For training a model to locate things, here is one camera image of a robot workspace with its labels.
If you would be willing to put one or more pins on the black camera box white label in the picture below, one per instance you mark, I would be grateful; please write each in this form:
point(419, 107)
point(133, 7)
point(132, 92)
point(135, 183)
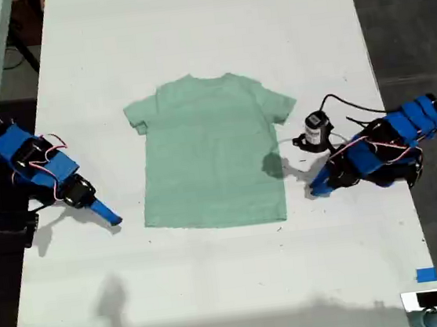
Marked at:
point(315, 130)

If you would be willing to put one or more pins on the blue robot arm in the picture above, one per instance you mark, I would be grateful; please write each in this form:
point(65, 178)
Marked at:
point(57, 166)
point(415, 119)

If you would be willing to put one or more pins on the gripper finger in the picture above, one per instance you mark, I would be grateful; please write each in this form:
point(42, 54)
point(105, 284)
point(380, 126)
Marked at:
point(339, 186)
point(323, 181)
point(106, 213)

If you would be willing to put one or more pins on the black table leg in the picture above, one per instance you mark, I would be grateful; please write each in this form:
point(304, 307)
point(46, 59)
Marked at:
point(26, 49)

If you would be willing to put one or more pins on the short blue tape strip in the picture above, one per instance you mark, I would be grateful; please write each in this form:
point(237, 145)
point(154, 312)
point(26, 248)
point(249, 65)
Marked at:
point(426, 274)

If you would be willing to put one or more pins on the pale green T-shirt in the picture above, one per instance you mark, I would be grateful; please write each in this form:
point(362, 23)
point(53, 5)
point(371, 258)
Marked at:
point(209, 152)

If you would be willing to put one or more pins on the small black box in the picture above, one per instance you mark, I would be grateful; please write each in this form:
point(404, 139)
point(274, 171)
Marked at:
point(435, 298)

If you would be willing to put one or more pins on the shiny metal plate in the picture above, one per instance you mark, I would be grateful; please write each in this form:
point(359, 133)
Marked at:
point(409, 301)

